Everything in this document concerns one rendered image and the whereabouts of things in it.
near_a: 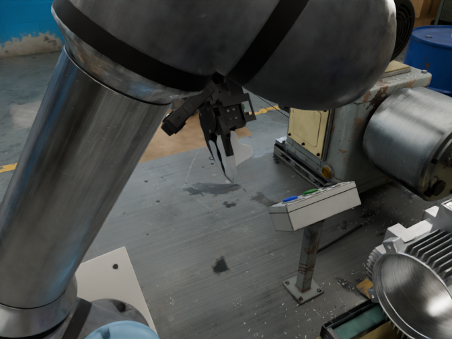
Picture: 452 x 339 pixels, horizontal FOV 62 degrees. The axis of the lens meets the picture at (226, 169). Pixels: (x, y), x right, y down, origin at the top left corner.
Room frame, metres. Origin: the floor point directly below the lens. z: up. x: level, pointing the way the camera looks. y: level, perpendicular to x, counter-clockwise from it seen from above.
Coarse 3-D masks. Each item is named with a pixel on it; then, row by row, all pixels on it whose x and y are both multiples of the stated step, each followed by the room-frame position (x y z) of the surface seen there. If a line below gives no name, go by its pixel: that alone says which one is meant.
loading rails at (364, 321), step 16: (368, 304) 0.45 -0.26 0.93; (336, 320) 0.41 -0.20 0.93; (352, 320) 0.42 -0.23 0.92; (368, 320) 0.42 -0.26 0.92; (384, 320) 0.42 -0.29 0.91; (320, 336) 0.40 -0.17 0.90; (336, 336) 0.38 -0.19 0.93; (352, 336) 0.39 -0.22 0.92; (368, 336) 0.41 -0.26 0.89; (384, 336) 0.43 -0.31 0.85; (400, 336) 0.46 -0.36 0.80
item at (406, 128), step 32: (416, 96) 0.87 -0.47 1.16; (448, 96) 0.87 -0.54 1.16; (384, 128) 0.84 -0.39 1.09; (416, 128) 0.78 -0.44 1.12; (448, 128) 0.74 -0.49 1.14; (384, 160) 0.81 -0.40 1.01; (416, 160) 0.74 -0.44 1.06; (448, 160) 0.73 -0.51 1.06; (416, 192) 0.74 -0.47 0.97; (448, 192) 0.78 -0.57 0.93
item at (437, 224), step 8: (448, 200) 0.48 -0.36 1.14; (440, 208) 0.47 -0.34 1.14; (448, 208) 0.46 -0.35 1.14; (440, 216) 0.47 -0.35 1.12; (448, 216) 0.46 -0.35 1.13; (432, 224) 0.48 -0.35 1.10; (440, 224) 0.46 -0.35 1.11; (448, 224) 0.45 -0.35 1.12; (440, 232) 0.46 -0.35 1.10; (448, 232) 0.45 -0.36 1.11
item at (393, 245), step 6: (390, 240) 0.45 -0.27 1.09; (396, 240) 0.45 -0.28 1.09; (402, 240) 0.45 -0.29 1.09; (384, 246) 0.45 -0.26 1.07; (390, 246) 0.45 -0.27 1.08; (396, 246) 0.44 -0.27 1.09; (402, 246) 0.44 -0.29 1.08; (390, 252) 0.44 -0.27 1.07; (396, 252) 0.43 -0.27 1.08; (372, 288) 0.46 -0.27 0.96; (372, 294) 0.45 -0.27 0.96; (372, 300) 0.44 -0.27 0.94
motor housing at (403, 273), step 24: (432, 240) 0.44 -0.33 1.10; (384, 264) 0.47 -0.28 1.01; (408, 264) 0.49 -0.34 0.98; (432, 264) 0.38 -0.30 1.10; (384, 288) 0.45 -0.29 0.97; (408, 288) 0.46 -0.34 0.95; (432, 288) 0.47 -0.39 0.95; (384, 312) 0.42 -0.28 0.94; (408, 312) 0.42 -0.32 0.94; (432, 312) 0.42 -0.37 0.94; (408, 336) 0.37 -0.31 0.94; (432, 336) 0.36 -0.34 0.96
